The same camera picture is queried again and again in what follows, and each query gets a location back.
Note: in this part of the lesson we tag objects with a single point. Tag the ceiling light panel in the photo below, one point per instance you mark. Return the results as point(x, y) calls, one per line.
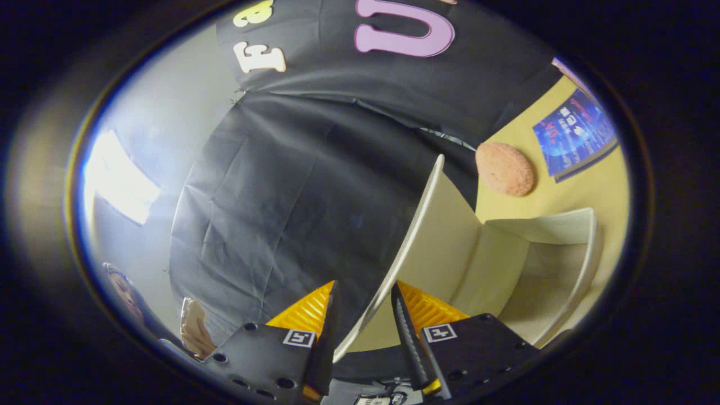
point(118, 180)

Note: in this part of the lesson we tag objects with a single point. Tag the beige fabric storage box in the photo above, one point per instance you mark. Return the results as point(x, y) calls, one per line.
point(450, 242)

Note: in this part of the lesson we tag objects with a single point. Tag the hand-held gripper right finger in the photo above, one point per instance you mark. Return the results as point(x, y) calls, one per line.
point(408, 343)

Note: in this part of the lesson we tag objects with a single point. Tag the orange fluffy ball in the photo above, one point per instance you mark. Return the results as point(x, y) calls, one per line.
point(504, 169)

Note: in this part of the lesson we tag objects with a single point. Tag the blue cover book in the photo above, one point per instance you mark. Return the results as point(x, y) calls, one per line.
point(574, 135)

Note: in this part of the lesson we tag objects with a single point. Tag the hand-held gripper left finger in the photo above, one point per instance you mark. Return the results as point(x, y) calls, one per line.
point(329, 349)

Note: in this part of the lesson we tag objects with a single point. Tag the person's head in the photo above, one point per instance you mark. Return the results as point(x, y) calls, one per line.
point(126, 295)

